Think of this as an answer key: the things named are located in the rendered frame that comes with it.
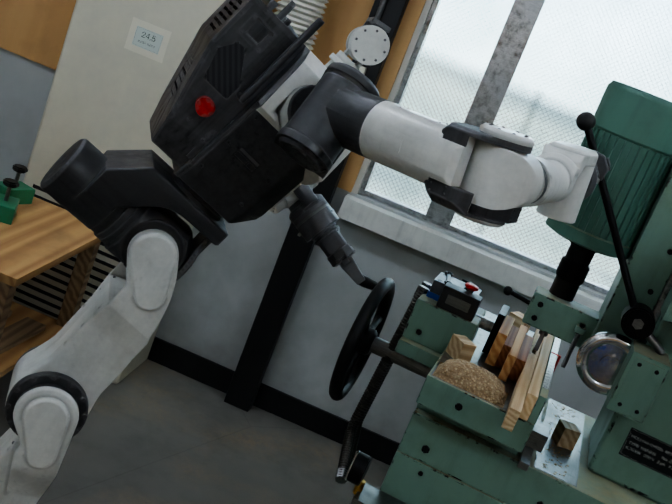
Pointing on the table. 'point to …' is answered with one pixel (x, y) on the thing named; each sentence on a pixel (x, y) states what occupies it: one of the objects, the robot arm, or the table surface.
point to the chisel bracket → (559, 316)
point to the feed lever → (639, 315)
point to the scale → (551, 364)
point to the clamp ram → (492, 327)
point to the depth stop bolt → (574, 342)
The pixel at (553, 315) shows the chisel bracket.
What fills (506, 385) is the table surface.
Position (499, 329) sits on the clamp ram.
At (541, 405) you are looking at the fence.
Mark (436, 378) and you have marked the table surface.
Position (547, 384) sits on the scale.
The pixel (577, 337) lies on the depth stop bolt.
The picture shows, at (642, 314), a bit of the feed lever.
